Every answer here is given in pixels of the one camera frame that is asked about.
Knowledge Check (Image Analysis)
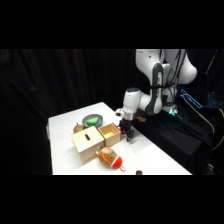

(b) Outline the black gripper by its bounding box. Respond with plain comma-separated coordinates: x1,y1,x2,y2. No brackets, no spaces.
118,117,136,143

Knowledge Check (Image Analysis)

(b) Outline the wooden drawer red front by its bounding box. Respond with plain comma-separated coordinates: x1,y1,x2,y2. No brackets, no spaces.
97,122,122,148

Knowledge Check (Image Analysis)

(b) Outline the orange plush toy red hat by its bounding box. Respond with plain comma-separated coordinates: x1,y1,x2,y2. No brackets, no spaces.
96,146,127,173

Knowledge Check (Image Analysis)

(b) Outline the green soft block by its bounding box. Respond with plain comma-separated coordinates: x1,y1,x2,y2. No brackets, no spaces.
85,116,100,127

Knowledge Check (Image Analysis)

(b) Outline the light wooden slotted box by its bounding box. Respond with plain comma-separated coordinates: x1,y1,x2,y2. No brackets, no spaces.
71,126,106,165

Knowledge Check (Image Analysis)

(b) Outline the grey round plate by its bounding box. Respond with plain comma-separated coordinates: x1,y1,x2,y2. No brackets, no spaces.
81,113,104,129

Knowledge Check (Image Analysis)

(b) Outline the black cloth-covered robot stand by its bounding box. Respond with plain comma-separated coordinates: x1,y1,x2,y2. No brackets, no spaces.
131,103,215,175

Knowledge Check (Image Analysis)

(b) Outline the small brown plush toy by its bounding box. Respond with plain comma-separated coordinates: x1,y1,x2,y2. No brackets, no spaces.
73,122,85,134

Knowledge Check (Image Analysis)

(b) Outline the blue-lit black device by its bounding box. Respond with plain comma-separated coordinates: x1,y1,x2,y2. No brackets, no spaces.
180,88,204,110

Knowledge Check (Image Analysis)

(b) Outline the dark screen blue glow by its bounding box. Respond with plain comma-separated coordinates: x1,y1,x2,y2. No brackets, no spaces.
206,94,224,110

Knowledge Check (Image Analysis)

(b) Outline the black curtain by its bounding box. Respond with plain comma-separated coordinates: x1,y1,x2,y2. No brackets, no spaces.
0,49,224,176

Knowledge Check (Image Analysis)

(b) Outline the tan wrist camera mount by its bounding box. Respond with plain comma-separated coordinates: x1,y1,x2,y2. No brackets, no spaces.
133,114,148,124

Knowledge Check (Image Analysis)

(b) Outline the yellow cable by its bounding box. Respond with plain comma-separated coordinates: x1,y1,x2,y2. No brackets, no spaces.
212,109,224,152

